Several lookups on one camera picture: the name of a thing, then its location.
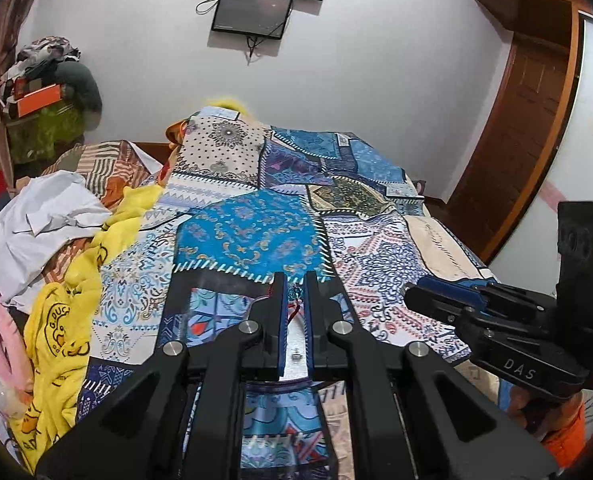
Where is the orange box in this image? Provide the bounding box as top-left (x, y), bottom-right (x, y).
top-left (16, 84), bottom-right (61, 117)

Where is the right hand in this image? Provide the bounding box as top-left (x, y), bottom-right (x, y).
top-left (507, 386), bottom-right (549, 436)

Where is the white sliding wardrobe door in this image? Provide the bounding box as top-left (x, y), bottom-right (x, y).
top-left (491, 13), bottom-right (593, 295)

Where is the green patterned cloth table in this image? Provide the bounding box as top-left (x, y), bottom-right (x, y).
top-left (7, 103), bottom-right (85, 165)

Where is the striped orange pillow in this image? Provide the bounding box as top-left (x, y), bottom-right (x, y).
top-left (40, 138), bottom-right (165, 286)

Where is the white crumpled cloth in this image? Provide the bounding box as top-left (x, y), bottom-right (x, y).
top-left (0, 170), bottom-right (111, 313)

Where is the yellow duck blanket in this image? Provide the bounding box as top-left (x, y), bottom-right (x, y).
top-left (10, 101), bottom-right (266, 471)

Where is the blue patchwork bedspread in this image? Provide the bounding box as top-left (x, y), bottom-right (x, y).
top-left (73, 106), bottom-right (508, 480)

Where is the brown wooden wardrobe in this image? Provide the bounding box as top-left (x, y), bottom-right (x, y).
top-left (447, 0), bottom-right (592, 262)

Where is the pink plush toy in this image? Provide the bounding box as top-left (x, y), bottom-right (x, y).
top-left (0, 304), bottom-right (34, 419)

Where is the small black wall monitor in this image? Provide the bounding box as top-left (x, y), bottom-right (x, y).
top-left (211, 0), bottom-right (293, 40)

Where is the pile of clothes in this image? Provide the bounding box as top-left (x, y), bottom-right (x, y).
top-left (0, 36), bottom-right (103, 118)

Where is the purple heart jewelry box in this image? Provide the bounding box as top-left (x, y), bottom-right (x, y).
top-left (281, 315), bottom-right (308, 382)

